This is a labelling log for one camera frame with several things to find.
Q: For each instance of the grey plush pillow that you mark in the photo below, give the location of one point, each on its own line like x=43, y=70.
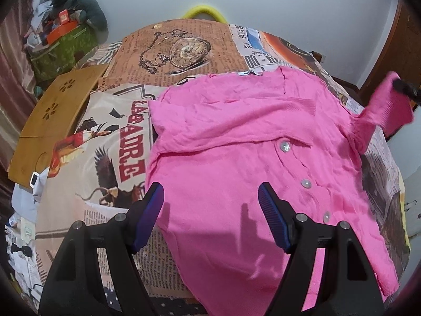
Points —
x=95, y=13

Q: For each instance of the pinkish brown curtain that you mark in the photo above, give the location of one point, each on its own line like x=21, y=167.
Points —
x=13, y=72

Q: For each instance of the wooden lap tray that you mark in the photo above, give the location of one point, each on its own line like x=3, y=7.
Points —
x=49, y=121

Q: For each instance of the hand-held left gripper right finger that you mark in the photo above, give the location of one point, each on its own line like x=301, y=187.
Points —
x=271, y=210

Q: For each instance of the green patterned bag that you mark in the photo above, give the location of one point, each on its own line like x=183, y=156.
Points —
x=62, y=52

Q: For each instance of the small white device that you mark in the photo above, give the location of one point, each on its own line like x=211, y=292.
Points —
x=34, y=180

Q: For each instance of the pink knit cardigan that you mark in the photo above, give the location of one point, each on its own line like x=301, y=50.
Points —
x=230, y=138

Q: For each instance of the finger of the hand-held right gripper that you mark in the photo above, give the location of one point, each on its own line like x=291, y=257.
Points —
x=403, y=86

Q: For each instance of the white cloth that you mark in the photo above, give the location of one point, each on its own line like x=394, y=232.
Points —
x=29, y=204

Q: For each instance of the small red box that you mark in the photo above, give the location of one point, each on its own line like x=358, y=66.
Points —
x=63, y=16

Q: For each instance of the wooden door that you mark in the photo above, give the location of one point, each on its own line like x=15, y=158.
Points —
x=394, y=49

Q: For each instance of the printed newspaper-pattern blanket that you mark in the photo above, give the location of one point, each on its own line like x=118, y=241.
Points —
x=131, y=112

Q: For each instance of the orange box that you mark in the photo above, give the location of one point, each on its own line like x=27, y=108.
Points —
x=62, y=31

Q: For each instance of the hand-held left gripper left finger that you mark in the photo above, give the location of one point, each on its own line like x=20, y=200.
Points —
x=149, y=210

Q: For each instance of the pile of clothes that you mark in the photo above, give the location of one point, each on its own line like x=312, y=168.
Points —
x=46, y=6

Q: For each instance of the pile of papers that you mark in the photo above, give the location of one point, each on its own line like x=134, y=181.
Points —
x=23, y=263

